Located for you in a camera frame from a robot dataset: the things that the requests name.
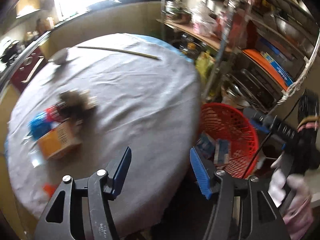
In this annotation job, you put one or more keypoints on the black plastic bag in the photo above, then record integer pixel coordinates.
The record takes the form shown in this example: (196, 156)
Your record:
(76, 104)

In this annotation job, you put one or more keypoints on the long thin wooden stick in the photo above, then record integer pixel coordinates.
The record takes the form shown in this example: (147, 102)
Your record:
(121, 51)

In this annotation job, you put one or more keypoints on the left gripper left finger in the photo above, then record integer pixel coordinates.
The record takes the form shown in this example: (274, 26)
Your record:
(62, 218)

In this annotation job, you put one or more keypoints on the white ceramic bowl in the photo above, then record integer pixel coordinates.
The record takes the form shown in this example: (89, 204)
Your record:
(60, 57)

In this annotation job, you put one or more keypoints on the grey tablecloth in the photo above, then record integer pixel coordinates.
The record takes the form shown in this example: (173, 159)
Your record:
(151, 106)

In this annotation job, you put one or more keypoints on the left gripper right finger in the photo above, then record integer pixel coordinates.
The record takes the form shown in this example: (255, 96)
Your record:
(243, 207)

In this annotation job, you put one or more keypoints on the red plastic basket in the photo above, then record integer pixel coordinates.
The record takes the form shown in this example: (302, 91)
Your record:
(225, 122)

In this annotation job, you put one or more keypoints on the metal storage rack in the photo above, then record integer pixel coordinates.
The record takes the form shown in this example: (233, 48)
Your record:
(262, 49)

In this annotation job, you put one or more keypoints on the red plastic bag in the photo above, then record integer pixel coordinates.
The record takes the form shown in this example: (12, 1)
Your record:
(53, 115)

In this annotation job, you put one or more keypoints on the small blue white box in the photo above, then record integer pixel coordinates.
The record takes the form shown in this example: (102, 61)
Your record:
(222, 152)

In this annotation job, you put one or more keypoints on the pink white plastic bag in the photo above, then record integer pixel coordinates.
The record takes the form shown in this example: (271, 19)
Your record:
(203, 24)

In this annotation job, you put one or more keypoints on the blue white carton box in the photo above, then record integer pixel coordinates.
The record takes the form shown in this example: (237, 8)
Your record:
(206, 145)

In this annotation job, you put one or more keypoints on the right gloved hand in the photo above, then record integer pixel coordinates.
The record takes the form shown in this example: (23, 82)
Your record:
(295, 182)

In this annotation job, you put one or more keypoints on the orange cardboard box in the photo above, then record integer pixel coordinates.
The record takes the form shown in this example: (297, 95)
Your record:
(59, 141)

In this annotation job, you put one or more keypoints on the dark red built-in oven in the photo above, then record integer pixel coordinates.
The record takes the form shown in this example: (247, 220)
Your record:
(30, 67)

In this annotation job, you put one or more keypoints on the orange wrapper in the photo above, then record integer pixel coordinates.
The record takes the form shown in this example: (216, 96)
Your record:
(50, 189)

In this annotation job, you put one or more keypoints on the blue plastic bag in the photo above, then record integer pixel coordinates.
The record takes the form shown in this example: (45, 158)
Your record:
(40, 125)

